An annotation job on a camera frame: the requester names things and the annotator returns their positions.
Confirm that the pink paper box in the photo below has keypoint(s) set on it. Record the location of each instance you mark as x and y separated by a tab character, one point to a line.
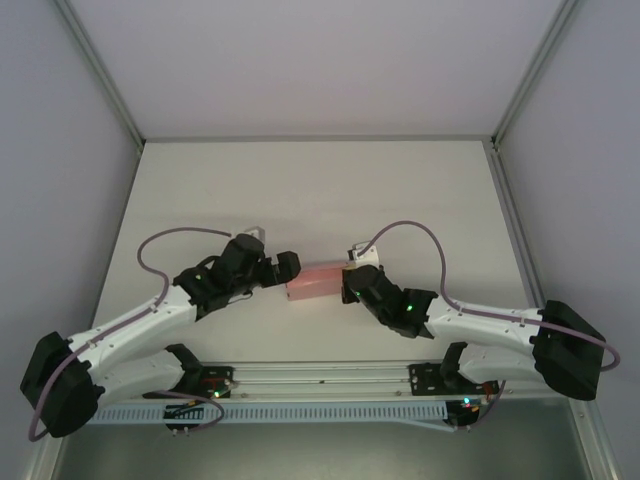
315	282

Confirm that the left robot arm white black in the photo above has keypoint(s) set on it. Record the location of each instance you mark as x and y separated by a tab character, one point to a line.
135	325

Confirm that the black electronics board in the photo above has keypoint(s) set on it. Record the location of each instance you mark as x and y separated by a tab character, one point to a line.
462	415

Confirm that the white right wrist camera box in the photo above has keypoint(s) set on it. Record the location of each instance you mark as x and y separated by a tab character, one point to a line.
367	257

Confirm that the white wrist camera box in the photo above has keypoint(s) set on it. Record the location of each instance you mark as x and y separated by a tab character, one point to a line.
256	232
367	257

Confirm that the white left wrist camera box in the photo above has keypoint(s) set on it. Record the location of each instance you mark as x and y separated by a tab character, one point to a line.
256	232

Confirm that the aluminium mounting rail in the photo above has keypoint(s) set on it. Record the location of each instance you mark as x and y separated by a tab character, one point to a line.
320	375

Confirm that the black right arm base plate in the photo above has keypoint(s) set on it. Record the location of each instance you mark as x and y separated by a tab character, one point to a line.
425	380

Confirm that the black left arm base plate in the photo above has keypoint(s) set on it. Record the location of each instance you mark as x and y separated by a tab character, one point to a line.
222	380

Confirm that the aluminium frame crossbar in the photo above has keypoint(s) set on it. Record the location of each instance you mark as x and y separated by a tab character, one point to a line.
320	138

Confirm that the aluminium side rail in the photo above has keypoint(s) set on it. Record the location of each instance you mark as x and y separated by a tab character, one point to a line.
510	200

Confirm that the aluminium frame post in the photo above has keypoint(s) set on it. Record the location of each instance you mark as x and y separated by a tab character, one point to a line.
535	75
100	75

